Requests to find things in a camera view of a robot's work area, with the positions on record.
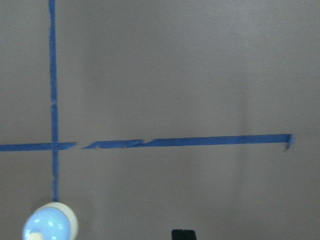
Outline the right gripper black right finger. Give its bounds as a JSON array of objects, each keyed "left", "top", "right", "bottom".
[{"left": 184, "top": 229, "right": 196, "bottom": 240}]

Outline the blue white service bell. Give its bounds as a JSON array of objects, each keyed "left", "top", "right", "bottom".
[{"left": 22, "top": 202, "right": 79, "bottom": 240}]

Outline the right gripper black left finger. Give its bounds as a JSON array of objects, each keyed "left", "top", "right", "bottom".
[{"left": 171, "top": 229, "right": 185, "bottom": 240}]

